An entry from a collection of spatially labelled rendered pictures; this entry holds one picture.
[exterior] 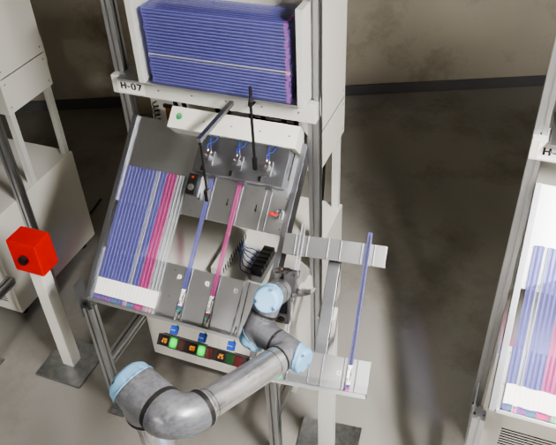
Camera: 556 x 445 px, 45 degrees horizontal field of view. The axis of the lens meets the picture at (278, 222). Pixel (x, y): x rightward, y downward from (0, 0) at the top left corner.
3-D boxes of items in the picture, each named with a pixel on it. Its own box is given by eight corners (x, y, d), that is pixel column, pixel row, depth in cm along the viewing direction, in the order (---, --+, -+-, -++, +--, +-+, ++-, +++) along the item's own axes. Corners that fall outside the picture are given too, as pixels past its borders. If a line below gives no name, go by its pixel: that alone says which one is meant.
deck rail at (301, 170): (264, 346, 230) (259, 346, 224) (259, 344, 231) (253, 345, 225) (311, 148, 237) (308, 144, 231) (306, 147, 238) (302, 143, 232)
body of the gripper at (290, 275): (302, 269, 205) (293, 275, 194) (298, 297, 206) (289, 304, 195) (277, 266, 207) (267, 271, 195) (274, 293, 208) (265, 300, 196)
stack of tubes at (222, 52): (291, 104, 216) (289, 24, 199) (152, 82, 232) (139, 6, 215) (304, 86, 225) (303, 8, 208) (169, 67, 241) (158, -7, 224)
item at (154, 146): (284, 237, 234) (281, 236, 229) (123, 202, 254) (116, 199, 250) (306, 147, 237) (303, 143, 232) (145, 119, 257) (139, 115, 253)
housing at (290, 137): (304, 159, 238) (295, 148, 225) (183, 137, 253) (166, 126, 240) (310, 138, 239) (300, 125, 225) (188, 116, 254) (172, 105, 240)
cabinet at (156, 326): (296, 402, 292) (292, 303, 253) (156, 360, 314) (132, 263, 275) (340, 301, 339) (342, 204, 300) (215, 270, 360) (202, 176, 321)
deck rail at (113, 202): (96, 300, 251) (87, 299, 245) (92, 298, 252) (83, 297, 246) (145, 119, 258) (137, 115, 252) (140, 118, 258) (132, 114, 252)
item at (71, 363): (79, 388, 303) (33, 261, 254) (36, 374, 310) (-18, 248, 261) (108, 350, 320) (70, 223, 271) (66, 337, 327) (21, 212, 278)
